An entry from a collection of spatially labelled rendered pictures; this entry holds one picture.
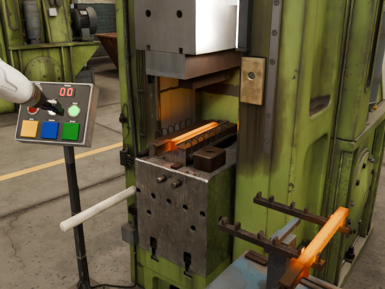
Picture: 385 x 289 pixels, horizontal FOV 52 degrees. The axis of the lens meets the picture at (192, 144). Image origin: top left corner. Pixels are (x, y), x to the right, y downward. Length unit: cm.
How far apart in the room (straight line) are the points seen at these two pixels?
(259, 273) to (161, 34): 94
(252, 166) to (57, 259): 158
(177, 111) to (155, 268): 74
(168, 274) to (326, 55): 118
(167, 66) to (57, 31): 494
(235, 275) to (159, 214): 48
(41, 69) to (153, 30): 479
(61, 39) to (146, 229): 489
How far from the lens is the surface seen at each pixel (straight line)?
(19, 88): 141
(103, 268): 261
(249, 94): 151
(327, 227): 120
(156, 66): 159
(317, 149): 189
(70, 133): 182
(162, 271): 190
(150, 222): 179
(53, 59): 637
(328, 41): 179
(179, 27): 150
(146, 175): 169
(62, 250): 283
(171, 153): 164
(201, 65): 159
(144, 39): 162
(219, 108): 203
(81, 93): 185
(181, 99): 195
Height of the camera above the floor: 155
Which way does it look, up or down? 20 degrees down
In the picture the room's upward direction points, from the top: straight up
